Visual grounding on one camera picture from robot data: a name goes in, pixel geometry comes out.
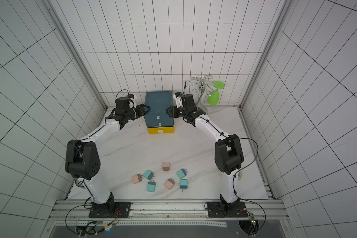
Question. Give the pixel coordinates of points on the pink plug left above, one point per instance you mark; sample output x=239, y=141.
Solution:
x=137, y=179

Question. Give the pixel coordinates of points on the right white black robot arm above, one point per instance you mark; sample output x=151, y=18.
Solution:
x=228, y=153

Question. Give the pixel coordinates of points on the pink plug top centre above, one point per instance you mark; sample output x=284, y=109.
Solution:
x=166, y=166

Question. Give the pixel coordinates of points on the pink plug bottom centre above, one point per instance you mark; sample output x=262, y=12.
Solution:
x=170, y=183

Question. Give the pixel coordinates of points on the green plastic wine glass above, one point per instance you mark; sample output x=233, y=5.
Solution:
x=214, y=96

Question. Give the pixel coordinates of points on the teal plug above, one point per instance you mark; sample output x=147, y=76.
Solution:
x=148, y=175
x=151, y=185
x=183, y=184
x=181, y=173

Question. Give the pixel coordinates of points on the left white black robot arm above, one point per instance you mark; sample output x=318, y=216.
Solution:
x=82, y=160

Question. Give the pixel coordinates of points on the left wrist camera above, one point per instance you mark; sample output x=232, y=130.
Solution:
x=132, y=97

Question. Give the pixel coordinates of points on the yellow bottom drawer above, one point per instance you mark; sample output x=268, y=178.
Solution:
x=160, y=130

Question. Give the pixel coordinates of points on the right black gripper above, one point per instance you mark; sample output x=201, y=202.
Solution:
x=178, y=111

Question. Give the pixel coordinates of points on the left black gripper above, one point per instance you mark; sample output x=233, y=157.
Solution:
x=142, y=109

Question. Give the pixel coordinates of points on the teal drawer cabinet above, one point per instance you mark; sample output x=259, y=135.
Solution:
x=159, y=102

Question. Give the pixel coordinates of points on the pink plug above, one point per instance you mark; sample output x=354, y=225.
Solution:
x=166, y=166
x=137, y=179
x=170, y=183

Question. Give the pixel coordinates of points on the aluminium mounting rail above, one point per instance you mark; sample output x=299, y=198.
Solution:
x=164, y=212

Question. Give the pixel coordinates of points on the chrome glass holder stand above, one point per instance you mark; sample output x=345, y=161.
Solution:
x=198, y=87

